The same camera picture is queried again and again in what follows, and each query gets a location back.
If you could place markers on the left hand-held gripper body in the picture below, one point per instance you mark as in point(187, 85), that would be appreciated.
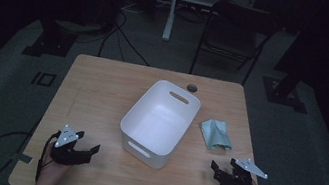
point(69, 156)

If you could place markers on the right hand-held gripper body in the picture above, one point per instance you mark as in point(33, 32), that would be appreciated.
point(238, 182)

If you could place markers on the light blue cloth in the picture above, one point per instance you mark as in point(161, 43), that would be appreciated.
point(216, 135)

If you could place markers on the white plastic bin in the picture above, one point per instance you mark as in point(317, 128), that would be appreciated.
point(157, 125)

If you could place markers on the person's left hand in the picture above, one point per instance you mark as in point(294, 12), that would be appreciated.
point(51, 173)

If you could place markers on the grey tape piece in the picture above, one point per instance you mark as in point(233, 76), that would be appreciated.
point(22, 158)

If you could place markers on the black stand base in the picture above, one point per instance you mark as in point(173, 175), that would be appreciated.
point(282, 93)
point(49, 44)

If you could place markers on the grey floor mat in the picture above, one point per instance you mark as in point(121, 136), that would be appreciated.
point(172, 56)

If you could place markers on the black folding chair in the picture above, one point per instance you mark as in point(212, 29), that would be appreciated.
point(237, 27)

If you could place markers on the white metal desk frame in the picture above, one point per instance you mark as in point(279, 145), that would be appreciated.
point(170, 12)

